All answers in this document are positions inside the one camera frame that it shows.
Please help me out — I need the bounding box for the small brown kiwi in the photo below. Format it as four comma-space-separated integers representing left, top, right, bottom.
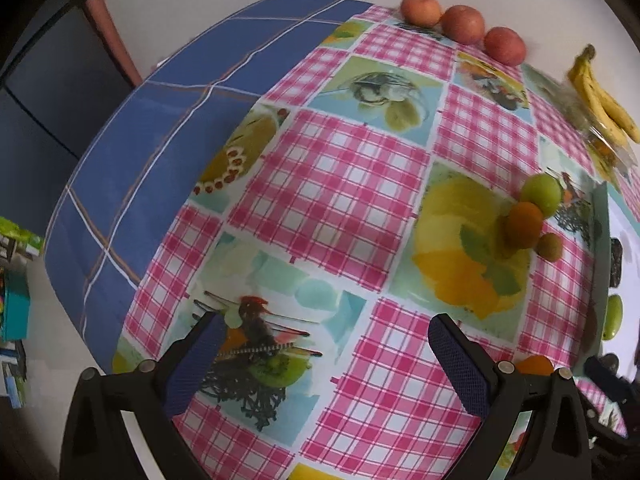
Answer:
535, 232, 564, 262

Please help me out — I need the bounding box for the orange tangerine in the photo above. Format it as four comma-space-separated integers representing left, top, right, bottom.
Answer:
503, 202, 544, 249

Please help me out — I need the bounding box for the green apple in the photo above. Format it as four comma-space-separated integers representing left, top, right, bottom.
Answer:
518, 172, 563, 219

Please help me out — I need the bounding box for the white tray teal rim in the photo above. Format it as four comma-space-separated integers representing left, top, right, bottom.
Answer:
573, 182, 639, 384

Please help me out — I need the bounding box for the green pear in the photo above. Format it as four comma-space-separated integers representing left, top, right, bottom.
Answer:
602, 294, 624, 341

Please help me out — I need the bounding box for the orange in tray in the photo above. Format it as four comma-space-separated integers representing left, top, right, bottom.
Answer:
515, 354, 554, 376

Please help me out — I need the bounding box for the yellow banana bunch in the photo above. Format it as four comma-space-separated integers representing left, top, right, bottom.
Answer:
567, 44, 639, 148

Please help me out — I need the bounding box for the blue plaid undercloth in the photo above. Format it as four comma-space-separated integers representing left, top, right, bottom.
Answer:
44, 0, 368, 370

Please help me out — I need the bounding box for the clear plastic fruit container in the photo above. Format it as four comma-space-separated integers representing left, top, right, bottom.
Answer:
538, 73, 638, 172

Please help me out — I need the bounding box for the pink checkered fruit tablecloth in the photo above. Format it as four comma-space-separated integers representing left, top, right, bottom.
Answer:
110, 3, 640, 480

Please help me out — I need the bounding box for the right red apple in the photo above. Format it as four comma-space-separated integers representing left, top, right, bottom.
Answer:
484, 27, 527, 66

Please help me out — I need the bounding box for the red apple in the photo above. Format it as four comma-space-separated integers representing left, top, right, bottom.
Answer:
484, 27, 527, 66
399, 0, 442, 27
440, 4, 485, 44

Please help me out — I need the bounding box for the middle red apple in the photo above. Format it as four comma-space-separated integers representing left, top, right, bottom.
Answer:
440, 4, 485, 44

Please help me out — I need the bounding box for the left red apple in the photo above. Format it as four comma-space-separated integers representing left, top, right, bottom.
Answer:
399, 0, 442, 27

